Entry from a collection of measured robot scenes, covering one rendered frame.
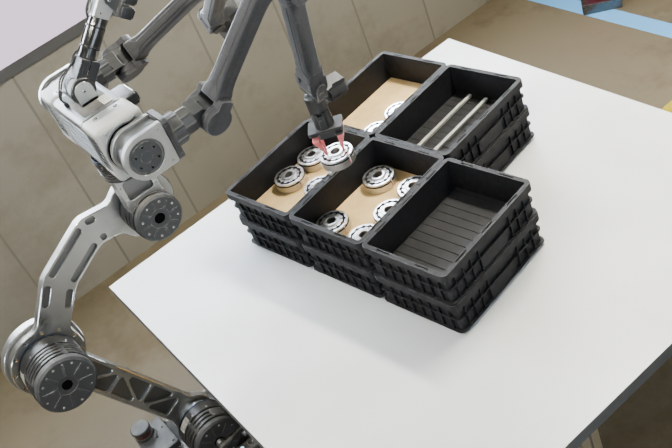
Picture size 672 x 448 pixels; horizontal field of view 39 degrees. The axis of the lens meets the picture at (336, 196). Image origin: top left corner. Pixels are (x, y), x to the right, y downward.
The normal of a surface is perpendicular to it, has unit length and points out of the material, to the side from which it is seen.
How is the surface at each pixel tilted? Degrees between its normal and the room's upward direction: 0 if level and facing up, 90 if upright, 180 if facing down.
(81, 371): 90
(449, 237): 0
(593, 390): 0
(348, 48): 90
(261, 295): 0
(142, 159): 90
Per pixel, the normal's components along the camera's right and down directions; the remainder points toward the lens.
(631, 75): -0.32, -0.74
